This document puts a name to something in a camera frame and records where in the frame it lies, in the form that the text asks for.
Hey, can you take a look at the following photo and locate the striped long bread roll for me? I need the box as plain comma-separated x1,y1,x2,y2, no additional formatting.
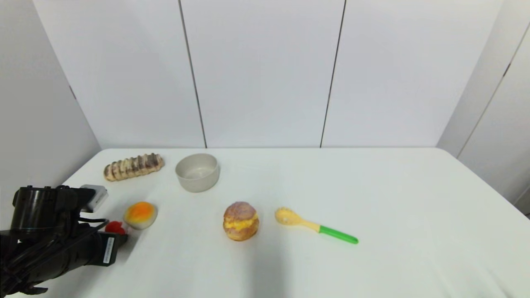
104,153,165,182

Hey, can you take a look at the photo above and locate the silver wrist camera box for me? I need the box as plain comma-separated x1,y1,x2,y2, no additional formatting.
80,185,109,213

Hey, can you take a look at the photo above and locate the grey round bowl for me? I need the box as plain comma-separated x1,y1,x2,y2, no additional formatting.
175,153,220,193

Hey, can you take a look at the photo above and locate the cream puff with yellow filling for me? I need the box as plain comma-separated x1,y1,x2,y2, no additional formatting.
223,201,260,241

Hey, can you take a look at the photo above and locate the orange-topped white bun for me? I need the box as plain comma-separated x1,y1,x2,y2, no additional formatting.
123,201,158,230

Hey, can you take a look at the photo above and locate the beige spoon with green handle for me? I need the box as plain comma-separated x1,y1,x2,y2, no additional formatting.
275,207,359,245

